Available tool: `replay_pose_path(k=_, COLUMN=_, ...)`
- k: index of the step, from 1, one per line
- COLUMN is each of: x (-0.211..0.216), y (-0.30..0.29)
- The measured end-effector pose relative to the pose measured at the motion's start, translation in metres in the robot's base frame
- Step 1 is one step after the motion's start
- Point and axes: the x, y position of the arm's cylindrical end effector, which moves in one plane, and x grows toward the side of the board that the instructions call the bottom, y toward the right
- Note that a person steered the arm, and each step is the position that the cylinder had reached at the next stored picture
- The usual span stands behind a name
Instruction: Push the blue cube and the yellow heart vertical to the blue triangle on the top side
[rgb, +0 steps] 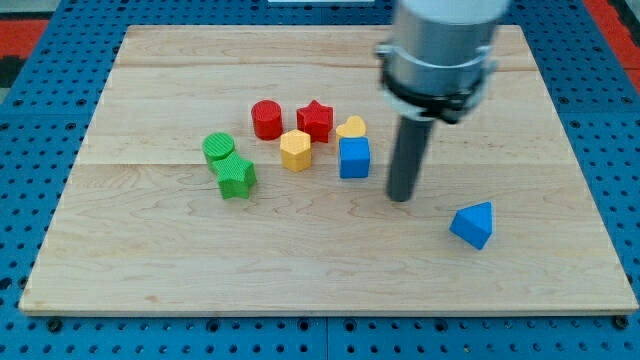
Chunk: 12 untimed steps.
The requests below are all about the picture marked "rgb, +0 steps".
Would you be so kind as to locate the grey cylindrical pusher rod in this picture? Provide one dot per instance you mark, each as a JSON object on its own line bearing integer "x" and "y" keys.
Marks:
{"x": 410, "y": 146}

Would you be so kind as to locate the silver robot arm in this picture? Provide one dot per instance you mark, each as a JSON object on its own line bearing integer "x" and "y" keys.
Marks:
{"x": 435, "y": 66}

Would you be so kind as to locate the yellow heart block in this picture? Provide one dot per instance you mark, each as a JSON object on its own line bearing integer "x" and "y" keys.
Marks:
{"x": 353, "y": 127}

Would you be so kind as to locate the blue cube block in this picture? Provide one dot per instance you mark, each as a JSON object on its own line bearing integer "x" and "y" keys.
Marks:
{"x": 354, "y": 157}

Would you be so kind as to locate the blue triangle block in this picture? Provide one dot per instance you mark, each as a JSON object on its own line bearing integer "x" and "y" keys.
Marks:
{"x": 474, "y": 224}

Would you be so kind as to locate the red star block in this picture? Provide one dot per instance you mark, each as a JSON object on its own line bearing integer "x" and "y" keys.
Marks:
{"x": 316, "y": 120}

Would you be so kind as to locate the yellow hexagon block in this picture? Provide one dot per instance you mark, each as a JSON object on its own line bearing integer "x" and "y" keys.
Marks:
{"x": 295, "y": 150}

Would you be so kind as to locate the red cylinder block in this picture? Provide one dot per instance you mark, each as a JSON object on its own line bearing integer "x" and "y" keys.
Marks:
{"x": 267, "y": 119}

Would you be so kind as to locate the wooden board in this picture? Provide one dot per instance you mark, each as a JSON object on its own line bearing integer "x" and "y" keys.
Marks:
{"x": 141, "y": 228}

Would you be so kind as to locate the green star block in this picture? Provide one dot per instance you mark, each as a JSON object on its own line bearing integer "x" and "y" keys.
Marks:
{"x": 235, "y": 176}

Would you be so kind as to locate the green cylinder block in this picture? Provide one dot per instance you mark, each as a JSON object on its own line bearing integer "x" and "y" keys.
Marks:
{"x": 217, "y": 146}

